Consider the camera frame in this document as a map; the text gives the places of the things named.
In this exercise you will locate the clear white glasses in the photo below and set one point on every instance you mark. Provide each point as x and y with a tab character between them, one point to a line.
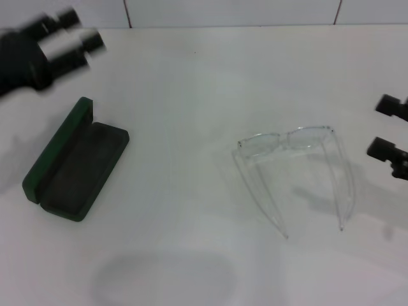
269	141

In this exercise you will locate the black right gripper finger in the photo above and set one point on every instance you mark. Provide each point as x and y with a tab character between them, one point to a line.
381	148
390	106

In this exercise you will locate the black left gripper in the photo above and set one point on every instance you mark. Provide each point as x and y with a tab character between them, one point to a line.
22	60

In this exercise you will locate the green glasses case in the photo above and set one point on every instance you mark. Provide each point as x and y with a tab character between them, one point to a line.
79	165

